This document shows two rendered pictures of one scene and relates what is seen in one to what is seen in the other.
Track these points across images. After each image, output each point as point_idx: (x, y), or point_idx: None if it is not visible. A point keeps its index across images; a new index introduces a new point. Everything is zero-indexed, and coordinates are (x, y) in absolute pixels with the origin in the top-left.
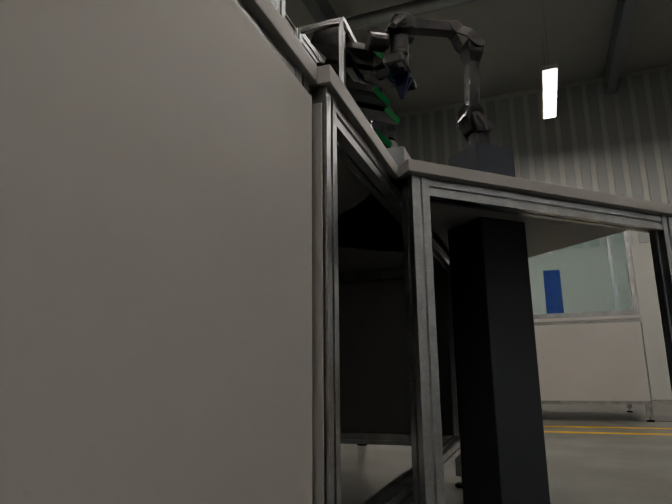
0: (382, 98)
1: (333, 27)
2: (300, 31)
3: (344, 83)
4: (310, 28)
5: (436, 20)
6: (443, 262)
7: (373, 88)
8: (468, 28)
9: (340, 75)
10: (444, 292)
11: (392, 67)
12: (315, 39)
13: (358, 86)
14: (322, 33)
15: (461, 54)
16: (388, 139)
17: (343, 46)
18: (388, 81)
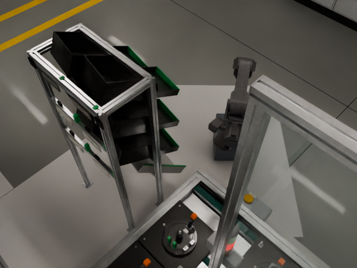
0: (167, 111)
1: (132, 82)
2: (107, 116)
3: (159, 135)
4: (119, 107)
5: (248, 76)
6: None
7: (178, 123)
8: (254, 63)
9: (155, 131)
10: None
11: None
12: (108, 100)
13: (164, 126)
14: (117, 91)
15: (236, 72)
16: (165, 130)
17: (156, 107)
18: (130, 59)
